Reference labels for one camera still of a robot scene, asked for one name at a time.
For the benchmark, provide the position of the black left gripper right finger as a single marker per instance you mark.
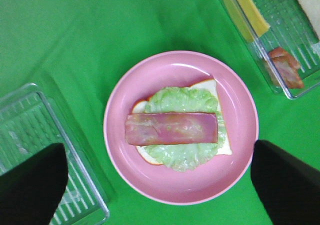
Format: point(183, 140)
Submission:
point(288, 188)

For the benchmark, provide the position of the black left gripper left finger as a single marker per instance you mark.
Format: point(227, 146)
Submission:
point(31, 192)

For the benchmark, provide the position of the green lettuce leaf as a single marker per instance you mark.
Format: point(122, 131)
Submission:
point(182, 102)

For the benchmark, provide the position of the bacon strip from container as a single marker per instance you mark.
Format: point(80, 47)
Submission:
point(171, 128)

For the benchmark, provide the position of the toast bread slice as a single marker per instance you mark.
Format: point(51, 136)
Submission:
point(222, 145)
point(312, 10)

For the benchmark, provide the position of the yellow cheese slice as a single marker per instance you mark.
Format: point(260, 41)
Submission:
point(247, 18)

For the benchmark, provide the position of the clear left plastic container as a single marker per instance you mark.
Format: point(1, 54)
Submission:
point(29, 122)

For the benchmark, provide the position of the clear plastic container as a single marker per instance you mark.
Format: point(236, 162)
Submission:
point(291, 30)
point(29, 122)

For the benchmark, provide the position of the green tablecloth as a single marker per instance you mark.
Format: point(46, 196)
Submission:
point(77, 50)

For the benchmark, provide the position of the clear right plastic container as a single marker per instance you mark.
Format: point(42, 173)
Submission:
point(291, 30)

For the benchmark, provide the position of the pink plate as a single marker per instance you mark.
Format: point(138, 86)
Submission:
point(209, 180)

